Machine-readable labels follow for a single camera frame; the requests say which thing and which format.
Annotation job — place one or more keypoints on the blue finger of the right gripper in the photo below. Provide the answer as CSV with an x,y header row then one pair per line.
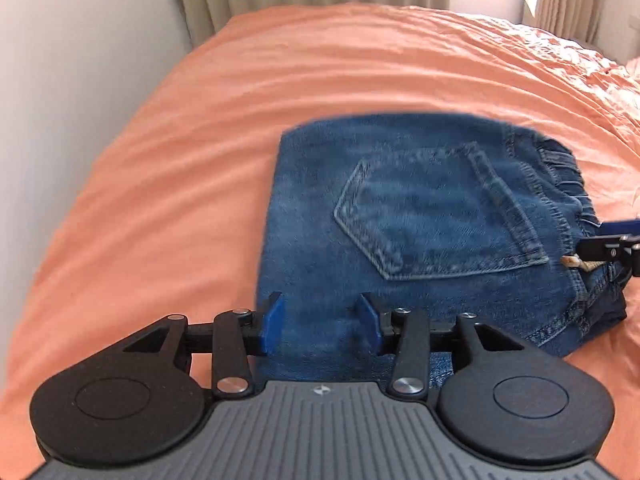
x,y
612,248
620,228

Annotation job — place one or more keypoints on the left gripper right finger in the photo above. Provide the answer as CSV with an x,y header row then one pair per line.
x,y
401,331

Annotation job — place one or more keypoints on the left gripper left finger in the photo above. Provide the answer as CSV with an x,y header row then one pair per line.
x,y
253,332

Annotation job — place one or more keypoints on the blue denim jeans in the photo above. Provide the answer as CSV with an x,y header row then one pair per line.
x,y
448,213

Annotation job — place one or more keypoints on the orange bed sheet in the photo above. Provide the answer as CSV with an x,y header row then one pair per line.
x,y
171,218

